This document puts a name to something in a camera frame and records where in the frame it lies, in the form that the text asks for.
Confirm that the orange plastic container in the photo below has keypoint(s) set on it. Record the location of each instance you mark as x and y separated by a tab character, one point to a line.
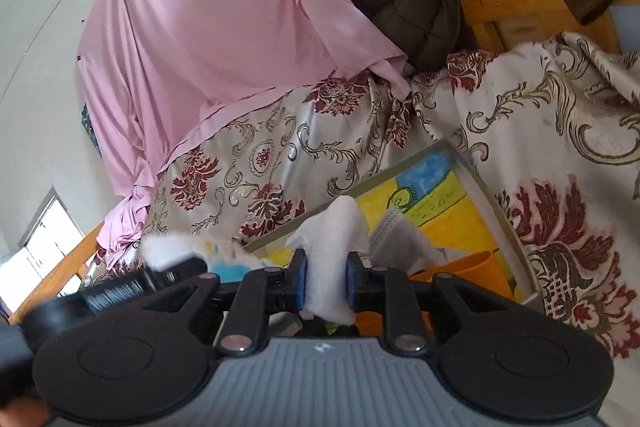
470	272

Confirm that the colourful wall hanging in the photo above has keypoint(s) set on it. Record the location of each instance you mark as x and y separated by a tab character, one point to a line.
90	127

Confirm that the orange wooden bed rail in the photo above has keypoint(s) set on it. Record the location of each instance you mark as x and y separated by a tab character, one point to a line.
80	252

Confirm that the grey mesh cloth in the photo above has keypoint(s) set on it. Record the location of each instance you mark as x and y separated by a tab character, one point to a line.
400	237

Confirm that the person's left hand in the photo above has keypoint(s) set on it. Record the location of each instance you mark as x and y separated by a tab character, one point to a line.
20	414

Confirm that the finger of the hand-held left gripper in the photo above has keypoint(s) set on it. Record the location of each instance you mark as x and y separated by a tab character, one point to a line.
180	269

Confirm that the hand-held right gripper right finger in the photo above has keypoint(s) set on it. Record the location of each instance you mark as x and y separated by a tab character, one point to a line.
352	282

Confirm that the white towel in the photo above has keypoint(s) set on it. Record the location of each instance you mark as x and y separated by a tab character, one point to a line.
335	232

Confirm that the window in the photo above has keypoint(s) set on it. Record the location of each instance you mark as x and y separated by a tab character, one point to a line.
35	257

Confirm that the pink hanging sheet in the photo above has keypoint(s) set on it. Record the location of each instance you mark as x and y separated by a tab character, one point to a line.
200	32

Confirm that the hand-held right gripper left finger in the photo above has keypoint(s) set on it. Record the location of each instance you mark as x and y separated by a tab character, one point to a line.
300	279

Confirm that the floral printed blanket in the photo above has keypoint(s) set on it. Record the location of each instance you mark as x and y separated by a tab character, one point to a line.
550	132

